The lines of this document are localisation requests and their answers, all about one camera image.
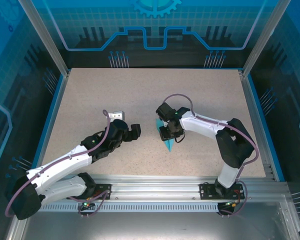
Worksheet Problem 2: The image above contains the turquoise cloth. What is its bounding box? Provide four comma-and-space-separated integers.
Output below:
154, 118, 176, 153

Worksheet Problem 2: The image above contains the shiny metal sheet panel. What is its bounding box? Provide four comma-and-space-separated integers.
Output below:
4, 194, 300, 240

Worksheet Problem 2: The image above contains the blue table edge trim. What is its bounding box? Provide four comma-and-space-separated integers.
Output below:
26, 73, 66, 182

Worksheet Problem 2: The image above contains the small connector with green light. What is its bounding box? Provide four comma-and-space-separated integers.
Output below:
223, 198, 241, 208
81, 196, 96, 210

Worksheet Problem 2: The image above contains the right gripper thin black cable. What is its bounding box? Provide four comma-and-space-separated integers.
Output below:
174, 131, 186, 144

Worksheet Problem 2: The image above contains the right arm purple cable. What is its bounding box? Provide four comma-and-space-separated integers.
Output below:
161, 93, 260, 219

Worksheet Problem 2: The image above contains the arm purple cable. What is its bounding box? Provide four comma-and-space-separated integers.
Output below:
4, 108, 113, 219
161, 93, 260, 219

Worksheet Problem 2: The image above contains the aluminium frame cross beam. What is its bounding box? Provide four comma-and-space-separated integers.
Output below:
22, 173, 292, 202

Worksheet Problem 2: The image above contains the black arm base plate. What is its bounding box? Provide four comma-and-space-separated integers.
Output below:
199, 181, 246, 201
66, 183, 113, 201

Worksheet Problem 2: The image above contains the aluminium table side rail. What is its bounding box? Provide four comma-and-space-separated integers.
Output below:
238, 69, 278, 181
36, 69, 71, 181

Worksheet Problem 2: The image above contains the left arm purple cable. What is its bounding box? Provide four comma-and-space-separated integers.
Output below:
4, 108, 113, 219

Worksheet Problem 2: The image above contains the slotted grey cable duct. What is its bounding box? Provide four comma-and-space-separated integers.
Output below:
29, 202, 273, 213

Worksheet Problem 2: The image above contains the aluminium frame post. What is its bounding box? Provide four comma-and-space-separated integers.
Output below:
241, 0, 286, 77
17, 0, 71, 77

